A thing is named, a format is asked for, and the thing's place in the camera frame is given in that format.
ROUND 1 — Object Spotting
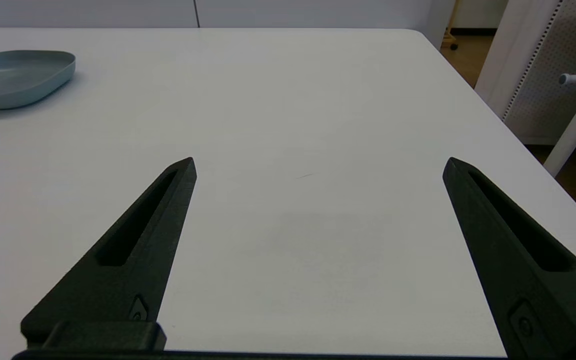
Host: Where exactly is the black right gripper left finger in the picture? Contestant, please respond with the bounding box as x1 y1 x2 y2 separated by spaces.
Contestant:
20 157 198 351

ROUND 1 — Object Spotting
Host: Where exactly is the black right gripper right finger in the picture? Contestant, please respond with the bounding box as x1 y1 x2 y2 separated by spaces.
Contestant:
442 157 576 359

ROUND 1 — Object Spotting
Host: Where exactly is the white desk leg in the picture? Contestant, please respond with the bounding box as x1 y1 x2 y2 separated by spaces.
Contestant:
543 75 576 177

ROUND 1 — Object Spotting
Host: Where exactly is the white pegboard panel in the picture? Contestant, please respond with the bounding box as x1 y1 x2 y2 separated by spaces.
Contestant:
474 0 576 146

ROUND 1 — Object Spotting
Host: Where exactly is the blue-grey shallow plate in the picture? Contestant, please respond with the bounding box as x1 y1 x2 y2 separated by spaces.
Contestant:
0 50 77 110

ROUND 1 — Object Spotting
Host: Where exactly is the wooden stand with caster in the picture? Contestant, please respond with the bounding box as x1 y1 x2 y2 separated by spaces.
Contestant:
440 0 461 51

